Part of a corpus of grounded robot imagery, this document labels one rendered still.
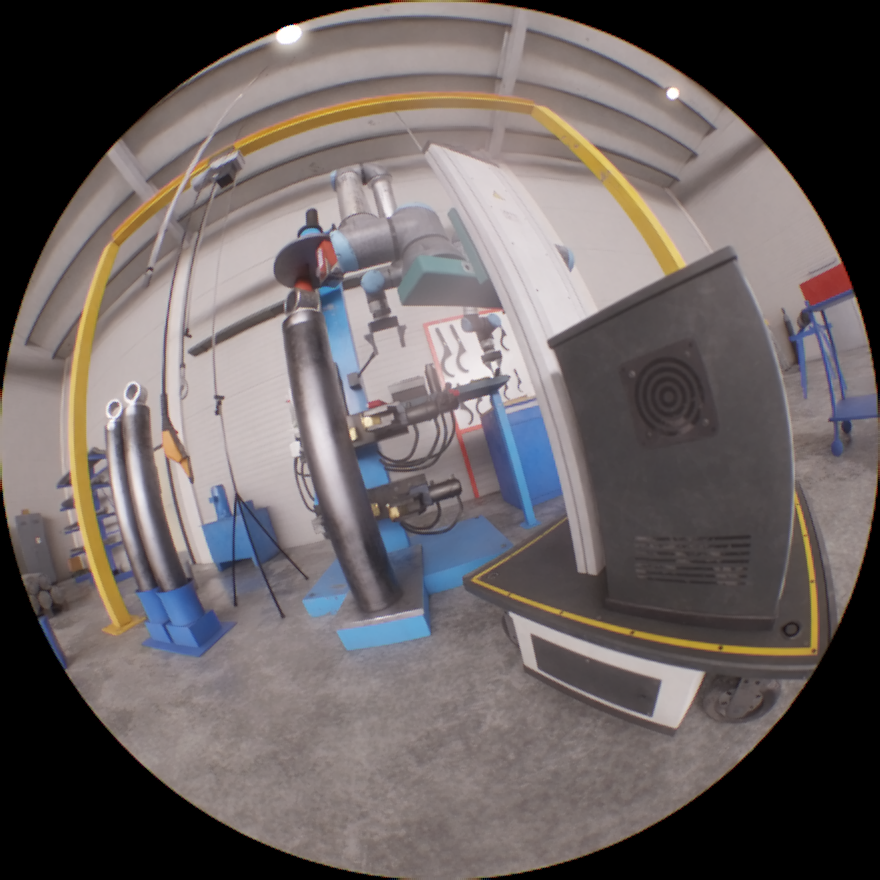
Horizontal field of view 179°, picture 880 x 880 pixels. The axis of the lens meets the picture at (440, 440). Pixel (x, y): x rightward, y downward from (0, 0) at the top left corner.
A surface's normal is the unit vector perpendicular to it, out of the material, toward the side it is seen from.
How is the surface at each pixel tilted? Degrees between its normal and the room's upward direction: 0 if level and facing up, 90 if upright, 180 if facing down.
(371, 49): 174
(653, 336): 90
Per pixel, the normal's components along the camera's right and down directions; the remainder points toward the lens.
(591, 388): -0.84, 0.23
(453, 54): 0.29, 0.94
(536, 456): 0.07, -0.06
